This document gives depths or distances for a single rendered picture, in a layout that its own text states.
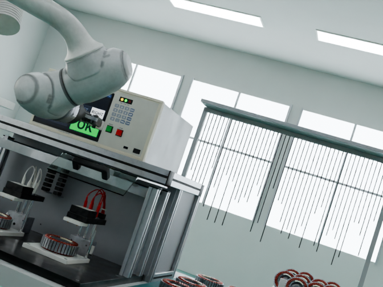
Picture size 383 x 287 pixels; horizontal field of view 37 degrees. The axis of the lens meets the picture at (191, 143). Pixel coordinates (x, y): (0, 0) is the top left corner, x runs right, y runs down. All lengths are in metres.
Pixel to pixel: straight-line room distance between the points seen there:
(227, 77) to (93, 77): 7.12
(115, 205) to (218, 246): 6.23
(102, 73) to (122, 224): 0.70
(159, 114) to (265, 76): 6.60
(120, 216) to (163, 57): 6.99
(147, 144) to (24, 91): 0.53
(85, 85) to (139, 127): 0.46
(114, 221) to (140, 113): 0.38
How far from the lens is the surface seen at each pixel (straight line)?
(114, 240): 1.94
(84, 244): 1.84
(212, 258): 8.15
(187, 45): 8.78
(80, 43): 1.41
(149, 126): 1.81
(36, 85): 1.41
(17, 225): 1.96
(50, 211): 2.05
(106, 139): 1.86
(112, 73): 1.39
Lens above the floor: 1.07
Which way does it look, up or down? 5 degrees up
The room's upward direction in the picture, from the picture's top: 19 degrees clockwise
